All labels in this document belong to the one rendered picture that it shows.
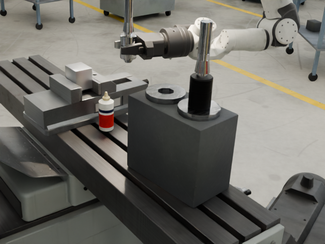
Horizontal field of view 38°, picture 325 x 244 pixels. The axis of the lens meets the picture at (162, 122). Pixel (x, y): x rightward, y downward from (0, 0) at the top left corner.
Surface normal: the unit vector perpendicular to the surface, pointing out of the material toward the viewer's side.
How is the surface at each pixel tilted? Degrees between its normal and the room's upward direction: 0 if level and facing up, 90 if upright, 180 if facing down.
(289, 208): 0
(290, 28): 79
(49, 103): 0
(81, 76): 90
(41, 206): 90
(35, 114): 90
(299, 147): 0
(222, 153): 90
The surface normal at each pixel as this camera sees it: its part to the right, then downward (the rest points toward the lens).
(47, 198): 0.60, 0.38
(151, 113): -0.72, 0.28
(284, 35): 0.31, 0.26
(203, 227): 0.04, -0.89
